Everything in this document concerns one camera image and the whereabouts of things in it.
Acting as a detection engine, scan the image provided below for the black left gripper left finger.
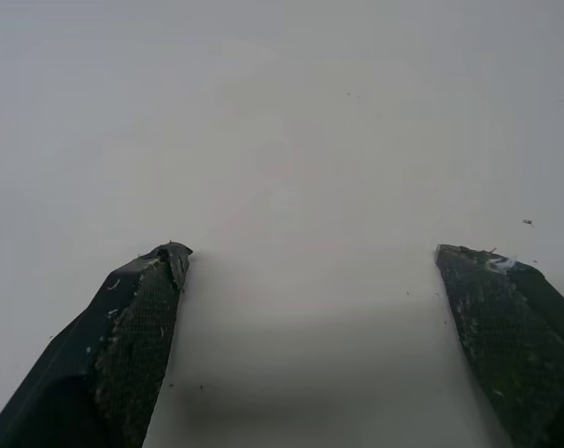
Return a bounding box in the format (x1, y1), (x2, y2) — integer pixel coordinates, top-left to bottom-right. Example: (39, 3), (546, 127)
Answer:
(0, 241), (194, 448)

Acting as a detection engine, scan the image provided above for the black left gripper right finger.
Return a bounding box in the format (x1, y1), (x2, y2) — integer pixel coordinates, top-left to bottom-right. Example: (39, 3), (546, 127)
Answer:
(433, 244), (564, 448)

